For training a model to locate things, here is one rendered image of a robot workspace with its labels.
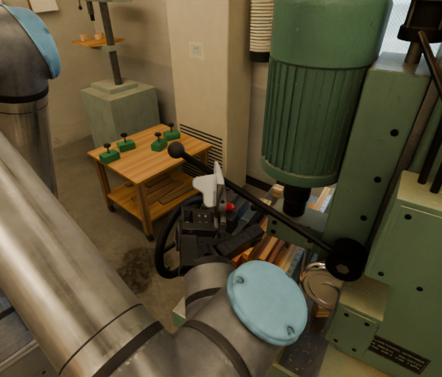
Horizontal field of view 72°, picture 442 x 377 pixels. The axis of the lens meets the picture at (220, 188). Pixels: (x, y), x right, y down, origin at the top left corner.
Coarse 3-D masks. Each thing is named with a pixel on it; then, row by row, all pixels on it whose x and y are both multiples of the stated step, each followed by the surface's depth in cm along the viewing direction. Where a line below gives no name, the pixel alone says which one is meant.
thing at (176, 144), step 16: (176, 144) 60; (192, 160) 60; (240, 192) 57; (272, 208) 56; (288, 224) 55; (320, 240) 54; (336, 240) 54; (352, 240) 53; (336, 256) 51; (352, 256) 50; (336, 272) 52; (352, 272) 50
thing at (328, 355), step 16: (320, 320) 78; (304, 336) 74; (320, 336) 74; (288, 352) 71; (304, 352) 71; (320, 352) 71; (336, 352) 71; (272, 368) 70; (288, 368) 68; (304, 368) 68; (320, 368) 68; (336, 368) 68; (352, 368) 68; (368, 368) 68
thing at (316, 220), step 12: (276, 204) 74; (288, 216) 70; (300, 216) 70; (312, 216) 70; (324, 216) 70; (276, 228) 72; (288, 228) 70; (312, 228) 67; (324, 228) 67; (288, 240) 72; (300, 240) 70
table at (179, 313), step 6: (270, 192) 106; (264, 198) 103; (270, 198) 103; (276, 198) 103; (282, 198) 103; (312, 198) 103; (318, 198) 103; (306, 204) 101; (300, 270) 81; (180, 306) 70; (174, 312) 69; (180, 312) 69; (174, 318) 70; (180, 318) 69; (174, 324) 72; (180, 324) 70
